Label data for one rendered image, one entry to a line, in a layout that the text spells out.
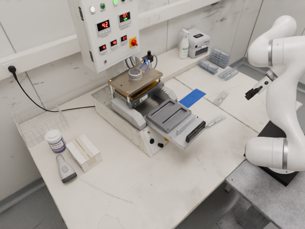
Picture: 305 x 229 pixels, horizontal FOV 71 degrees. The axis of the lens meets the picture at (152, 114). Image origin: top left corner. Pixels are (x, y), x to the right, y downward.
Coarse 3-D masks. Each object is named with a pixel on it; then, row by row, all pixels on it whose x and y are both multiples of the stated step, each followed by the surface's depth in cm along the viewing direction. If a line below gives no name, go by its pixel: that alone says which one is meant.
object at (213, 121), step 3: (219, 114) 148; (222, 114) 148; (213, 117) 146; (216, 117) 146; (219, 117) 146; (222, 117) 146; (225, 117) 146; (207, 120) 144; (210, 120) 144; (213, 120) 144; (216, 120) 144; (219, 120) 144; (210, 123) 142; (213, 123) 142; (210, 126) 140
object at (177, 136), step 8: (184, 120) 117; (192, 120) 115; (200, 120) 117; (152, 128) 117; (176, 128) 114; (184, 128) 112; (192, 128) 113; (168, 136) 110; (176, 136) 110; (184, 136) 110; (176, 144) 109; (184, 144) 106
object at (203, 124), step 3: (201, 123) 110; (204, 123) 111; (198, 126) 109; (201, 126) 109; (204, 126) 113; (195, 129) 108; (198, 129) 108; (192, 132) 106; (195, 132) 107; (189, 135) 105; (192, 135) 106; (186, 138) 106; (189, 138) 104; (186, 141) 107; (189, 141) 107
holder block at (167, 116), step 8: (168, 104) 125; (176, 104) 123; (152, 112) 119; (160, 112) 121; (168, 112) 118; (176, 112) 120; (184, 112) 120; (152, 120) 115; (160, 120) 114; (168, 120) 116; (176, 120) 114; (160, 128) 113; (168, 128) 110
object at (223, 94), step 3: (222, 93) 163; (225, 93) 163; (228, 93) 163; (219, 96) 161; (222, 96) 161; (225, 96) 161; (216, 99) 159; (219, 99) 159; (222, 99) 159; (213, 102) 156; (216, 102) 156; (219, 102) 156
